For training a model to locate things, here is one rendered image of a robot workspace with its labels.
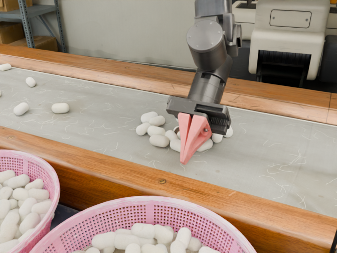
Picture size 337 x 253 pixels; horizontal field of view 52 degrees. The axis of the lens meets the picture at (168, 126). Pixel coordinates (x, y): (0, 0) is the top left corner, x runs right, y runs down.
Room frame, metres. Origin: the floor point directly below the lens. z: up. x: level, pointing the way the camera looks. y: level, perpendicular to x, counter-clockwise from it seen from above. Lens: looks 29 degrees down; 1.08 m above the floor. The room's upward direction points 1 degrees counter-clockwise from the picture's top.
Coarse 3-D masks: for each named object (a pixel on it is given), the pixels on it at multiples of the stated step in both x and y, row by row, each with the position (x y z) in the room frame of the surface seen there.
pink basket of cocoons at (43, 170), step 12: (0, 156) 0.47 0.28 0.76; (12, 156) 0.47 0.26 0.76; (24, 156) 0.47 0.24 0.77; (36, 156) 0.46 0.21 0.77; (0, 168) 0.47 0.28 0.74; (12, 168) 0.47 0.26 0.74; (24, 168) 0.46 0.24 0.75; (36, 168) 0.45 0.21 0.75; (48, 168) 0.43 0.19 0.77; (48, 180) 0.42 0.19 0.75; (48, 216) 0.32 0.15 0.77; (36, 228) 0.30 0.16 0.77; (48, 228) 0.34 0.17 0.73; (24, 240) 0.28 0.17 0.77; (36, 240) 0.31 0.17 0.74; (12, 252) 0.27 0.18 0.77; (24, 252) 0.29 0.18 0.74
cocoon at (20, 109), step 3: (24, 102) 0.68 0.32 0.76; (18, 105) 0.67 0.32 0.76; (21, 105) 0.67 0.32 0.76; (24, 105) 0.67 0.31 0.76; (27, 105) 0.68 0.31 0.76; (15, 108) 0.66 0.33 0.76; (18, 108) 0.66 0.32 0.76; (21, 108) 0.66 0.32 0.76; (24, 108) 0.67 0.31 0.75; (27, 108) 0.68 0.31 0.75; (15, 111) 0.65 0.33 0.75; (18, 111) 0.65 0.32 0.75; (21, 111) 0.66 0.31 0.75; (24, 111) 0.66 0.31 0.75; (18, 114) 0.65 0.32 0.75; (21, 114) 0.66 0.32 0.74
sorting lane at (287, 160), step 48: (0, 96) 0.76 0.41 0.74; (48, 96) 0.76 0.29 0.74; (96, 96) 0.76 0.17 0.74; (144, 96) 0.75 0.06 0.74; (96, 144) 0.54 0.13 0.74; (144, 144) 0.54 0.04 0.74; (240, 144) 0.53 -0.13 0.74; (288, 144) 0.53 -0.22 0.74; (336, 144) 0.53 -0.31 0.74; (288, 192) 0.40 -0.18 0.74; (336, 192) 0.40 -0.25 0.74
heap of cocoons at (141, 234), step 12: (120, 228) 0.34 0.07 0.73; (132, 228) 0.33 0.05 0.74; (144, 228) 0.32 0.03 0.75; (156, 228) 0.33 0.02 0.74; (168, 228) 0.33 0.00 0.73; (96, 240) 0.31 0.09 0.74; (108, 240) 0.31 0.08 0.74; (120, 240) 0.31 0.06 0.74; (132, 240) 0.31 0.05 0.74; (144, 240) 0.32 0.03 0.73; (156, 240) 0.32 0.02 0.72; (168, 240) 0.31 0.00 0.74; (180, 240) 0.31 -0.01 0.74; (192, 240) 0.31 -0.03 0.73; (72, 252) 0.29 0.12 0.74; (84, 252) 0.30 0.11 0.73; (96, 252) 0.29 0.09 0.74; (108, 252) 0.30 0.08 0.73; (120, 252) 0.30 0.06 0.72; (132, 252) 0.28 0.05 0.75; (144, 252) 0.29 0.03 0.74; (156, 252) 0.29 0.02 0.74; (168, 252) 0.30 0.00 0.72; (180, 252) 0.29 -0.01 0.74; (192, 252) 0.30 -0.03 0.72; (204, 252) 0.29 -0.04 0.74; (216, 252) 0.29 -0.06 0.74
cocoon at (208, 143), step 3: (207, 141) 0.52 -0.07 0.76; (210, 141) 0.52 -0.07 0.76; (204, 144) 0.51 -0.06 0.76; (207, 144) 0.51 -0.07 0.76; (210, 144) 0.51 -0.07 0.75; (201, 147) 0.50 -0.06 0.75; (204, 147) 0.51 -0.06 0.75; (207, 147) 0.51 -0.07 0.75; (210, 147) 0.51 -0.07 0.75; (198, 150) 0.50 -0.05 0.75; (201, 150) 0.50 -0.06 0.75
